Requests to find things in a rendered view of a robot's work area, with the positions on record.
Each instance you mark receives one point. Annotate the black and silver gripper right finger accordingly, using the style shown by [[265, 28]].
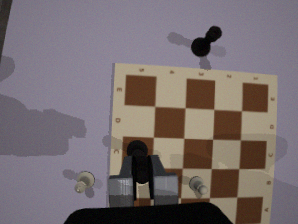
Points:
[[163, 187]]

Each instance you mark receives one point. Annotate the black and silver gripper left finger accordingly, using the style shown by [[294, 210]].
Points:
[[122, 188]]

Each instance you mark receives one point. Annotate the brown and cream chessboard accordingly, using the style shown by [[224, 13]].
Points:
[[215, 124]]

